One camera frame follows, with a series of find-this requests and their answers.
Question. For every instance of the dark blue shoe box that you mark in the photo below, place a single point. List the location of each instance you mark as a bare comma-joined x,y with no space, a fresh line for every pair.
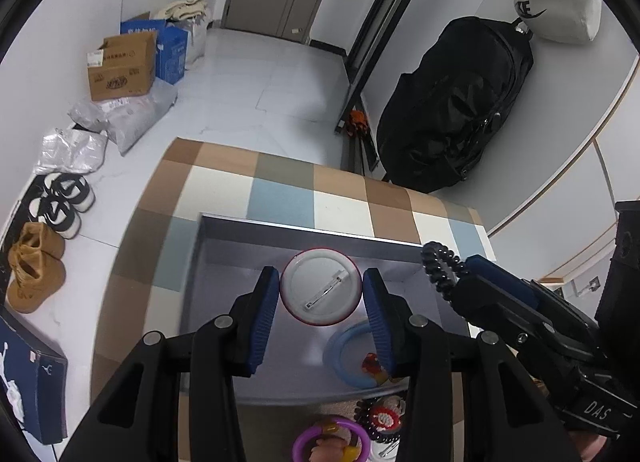
30,382

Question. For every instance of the person's right hand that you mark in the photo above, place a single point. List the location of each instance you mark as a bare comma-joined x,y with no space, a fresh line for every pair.
592,448

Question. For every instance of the silver plastic parcel bag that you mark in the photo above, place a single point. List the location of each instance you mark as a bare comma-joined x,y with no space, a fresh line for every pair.
70,150

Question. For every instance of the brown cardboard box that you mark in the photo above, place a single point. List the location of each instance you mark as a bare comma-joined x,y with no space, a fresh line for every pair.
122,70

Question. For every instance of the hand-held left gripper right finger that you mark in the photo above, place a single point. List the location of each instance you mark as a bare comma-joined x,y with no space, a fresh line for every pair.
376,312

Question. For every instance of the tan suede boot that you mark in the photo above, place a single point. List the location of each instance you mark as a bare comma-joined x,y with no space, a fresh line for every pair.
37,242
35,284

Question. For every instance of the black backpack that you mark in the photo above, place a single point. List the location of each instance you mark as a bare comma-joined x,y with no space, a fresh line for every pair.
450,107

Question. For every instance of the cream fabric bag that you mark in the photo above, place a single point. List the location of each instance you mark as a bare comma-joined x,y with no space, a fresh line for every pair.
187,10

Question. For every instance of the black white sneaker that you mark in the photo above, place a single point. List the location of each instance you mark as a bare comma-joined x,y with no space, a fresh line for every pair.
70,189
55,214

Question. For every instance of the blue cardboard box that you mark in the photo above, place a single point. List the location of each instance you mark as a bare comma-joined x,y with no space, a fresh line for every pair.
172,55

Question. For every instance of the grey plastic parcel bag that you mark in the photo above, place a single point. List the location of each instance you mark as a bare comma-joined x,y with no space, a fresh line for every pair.
132,115

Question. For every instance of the black folded stand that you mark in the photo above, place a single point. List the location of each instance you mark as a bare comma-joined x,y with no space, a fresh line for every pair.
385,12

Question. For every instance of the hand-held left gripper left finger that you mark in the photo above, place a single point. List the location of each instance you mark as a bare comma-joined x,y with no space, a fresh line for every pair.
264,312

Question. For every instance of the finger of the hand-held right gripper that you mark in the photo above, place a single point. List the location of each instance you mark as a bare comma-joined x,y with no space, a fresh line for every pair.
495,273
485,299

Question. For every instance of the grey shallow tray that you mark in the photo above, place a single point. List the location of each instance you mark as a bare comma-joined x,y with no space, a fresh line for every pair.
230,262

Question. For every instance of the round white pin badge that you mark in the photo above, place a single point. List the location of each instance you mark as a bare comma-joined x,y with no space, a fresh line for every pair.
320,272

